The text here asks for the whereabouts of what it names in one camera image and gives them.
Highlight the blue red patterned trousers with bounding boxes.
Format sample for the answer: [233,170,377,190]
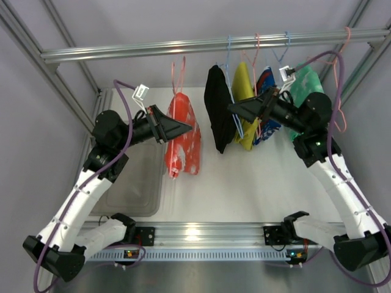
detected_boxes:
[253,66,282,146]

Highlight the pink hanger middle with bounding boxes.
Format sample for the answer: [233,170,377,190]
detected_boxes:
[239,32,263,138]

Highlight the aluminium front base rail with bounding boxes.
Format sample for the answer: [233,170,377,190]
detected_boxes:
[65,221,352,248]

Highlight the aluminium frame post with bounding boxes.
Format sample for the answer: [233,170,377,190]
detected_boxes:
[1,1,102,136]
[317,0,391,107]

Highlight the red white patterned trousers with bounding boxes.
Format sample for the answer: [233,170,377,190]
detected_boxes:
[164,92,202,178]

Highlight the clear plastic storage bin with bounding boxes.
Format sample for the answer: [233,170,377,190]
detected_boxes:
[90,140,165,217]

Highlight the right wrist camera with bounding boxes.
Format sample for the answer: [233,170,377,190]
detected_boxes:
[279,65,296,83]

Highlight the light blue hanger right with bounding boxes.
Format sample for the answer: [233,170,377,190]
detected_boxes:
[271,30,296,92]

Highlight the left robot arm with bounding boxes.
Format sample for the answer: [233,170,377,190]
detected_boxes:
[23,105,192,282]

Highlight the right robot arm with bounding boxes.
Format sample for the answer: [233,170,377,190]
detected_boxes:
[227,87,390,272]

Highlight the pink wire hanger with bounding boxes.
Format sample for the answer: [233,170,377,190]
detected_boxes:
[169,55,186,179]

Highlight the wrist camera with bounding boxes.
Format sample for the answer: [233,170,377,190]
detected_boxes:
[132,84,150,101]
[279,65,296,83]

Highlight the green white patterned trousers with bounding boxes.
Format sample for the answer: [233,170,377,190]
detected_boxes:
[287,63,324,143]

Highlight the black trousers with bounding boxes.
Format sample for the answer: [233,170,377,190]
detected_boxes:
[204,65,236,154]

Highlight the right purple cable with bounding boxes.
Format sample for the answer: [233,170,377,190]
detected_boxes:
[294,51,391,288]

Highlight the slotted grey cable duct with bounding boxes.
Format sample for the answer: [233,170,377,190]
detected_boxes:
[89,248,305,262]

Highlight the yellow trousers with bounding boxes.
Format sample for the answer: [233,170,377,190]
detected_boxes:
[232,62,259,151]

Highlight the pink hanger far right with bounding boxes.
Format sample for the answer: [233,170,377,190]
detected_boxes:
[307,26,351,133]

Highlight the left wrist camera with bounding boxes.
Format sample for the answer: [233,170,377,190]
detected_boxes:
[132,84,150,101]

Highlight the light blue hanger left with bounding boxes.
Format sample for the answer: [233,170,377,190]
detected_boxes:
[220,35,244,139]

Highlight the aluminium frame post right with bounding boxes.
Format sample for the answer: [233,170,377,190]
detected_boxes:
[317,0,391,107]

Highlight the light blue hanger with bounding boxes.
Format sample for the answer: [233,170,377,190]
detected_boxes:
[271,30,296,92]
[220,35,244,139]

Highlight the aluminium frame post left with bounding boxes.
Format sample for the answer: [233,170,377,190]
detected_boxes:
[1,1,102,136]

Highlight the aluminium hanging rail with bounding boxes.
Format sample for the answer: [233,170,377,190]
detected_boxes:
[40,28,390,64]

